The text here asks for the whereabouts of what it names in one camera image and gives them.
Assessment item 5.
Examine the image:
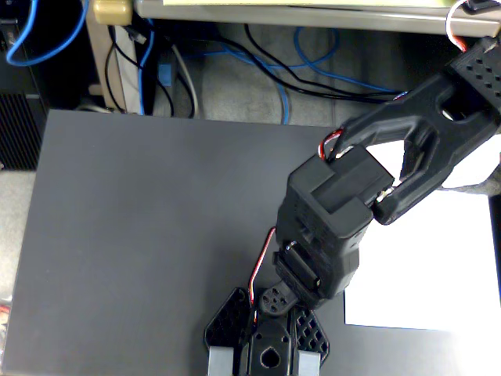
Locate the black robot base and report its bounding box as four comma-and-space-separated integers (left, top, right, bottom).
203, 287, 332, 376

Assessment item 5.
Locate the small blue box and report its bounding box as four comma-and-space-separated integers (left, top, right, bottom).
157, 63, 175, 88

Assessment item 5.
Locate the dark grey board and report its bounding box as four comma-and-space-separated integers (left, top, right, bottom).
2, 109, 501, 376

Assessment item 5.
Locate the beige desk edge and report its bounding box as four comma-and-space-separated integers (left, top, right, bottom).
135, 0, 501, 39

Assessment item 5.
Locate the white paper sheet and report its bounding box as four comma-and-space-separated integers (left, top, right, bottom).
344, 139, 501, 332

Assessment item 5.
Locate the beige table leg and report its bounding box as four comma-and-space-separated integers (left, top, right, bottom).
85, 21, 146, 115

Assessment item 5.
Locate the beige plastic cap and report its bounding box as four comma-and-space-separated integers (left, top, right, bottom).
92, 0, 133, 26

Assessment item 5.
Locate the black computer tower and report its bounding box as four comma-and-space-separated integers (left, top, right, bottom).
0, 19, 49, 172

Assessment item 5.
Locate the black object on desk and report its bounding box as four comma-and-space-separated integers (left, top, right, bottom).
465, 0, 501, 13

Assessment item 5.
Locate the red white black servo wire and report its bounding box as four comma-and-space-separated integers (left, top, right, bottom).
248, 226, 277, 324

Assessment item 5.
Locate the short red white servo wire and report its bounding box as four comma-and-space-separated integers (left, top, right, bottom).
319, 130, 346, 161

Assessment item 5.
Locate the blue network cable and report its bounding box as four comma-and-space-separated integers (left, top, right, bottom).
218, 26, 404, 126

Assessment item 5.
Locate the grey cable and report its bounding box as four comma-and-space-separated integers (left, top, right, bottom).
171, 45, 201, 119

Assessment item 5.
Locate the black cable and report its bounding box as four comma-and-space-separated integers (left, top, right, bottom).
244, 23, 408, 106

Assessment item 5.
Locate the thin blue cable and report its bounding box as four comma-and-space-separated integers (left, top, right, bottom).
137, 19, 157, 115

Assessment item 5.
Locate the red white servo wire loop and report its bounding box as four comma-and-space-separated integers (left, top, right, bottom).
445, 1, 470, 52

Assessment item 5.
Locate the blue looped cable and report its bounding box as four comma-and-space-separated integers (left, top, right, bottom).
5, 0, 91, 67

